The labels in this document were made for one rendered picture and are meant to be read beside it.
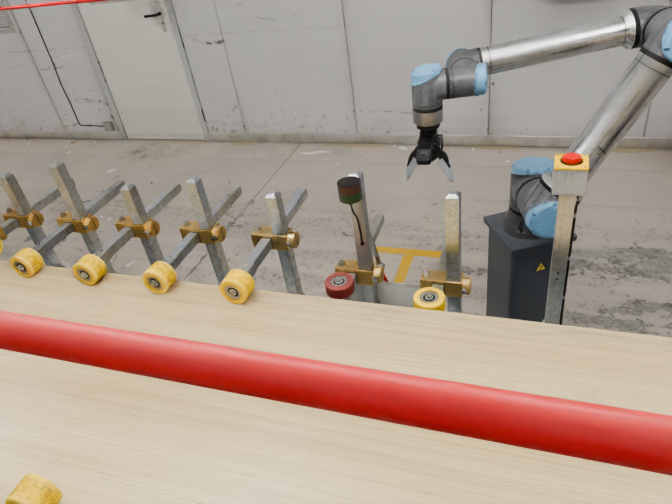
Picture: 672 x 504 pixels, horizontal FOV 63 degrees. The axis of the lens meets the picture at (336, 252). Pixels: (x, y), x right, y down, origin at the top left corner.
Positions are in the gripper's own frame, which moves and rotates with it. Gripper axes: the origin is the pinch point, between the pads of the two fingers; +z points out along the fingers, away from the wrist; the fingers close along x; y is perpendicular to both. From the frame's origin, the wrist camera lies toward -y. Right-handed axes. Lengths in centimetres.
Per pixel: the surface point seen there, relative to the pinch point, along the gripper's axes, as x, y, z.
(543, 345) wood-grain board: -38, -63, 4
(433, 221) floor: 25, 119, 94
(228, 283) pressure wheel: 40, -64, -4
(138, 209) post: 84, -40, -9
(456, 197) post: -15.3, -39.3, -18.4
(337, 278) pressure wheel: 15, -50, 3
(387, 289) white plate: 6.0, -35.9, 16.6
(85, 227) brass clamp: 107, -42, -1
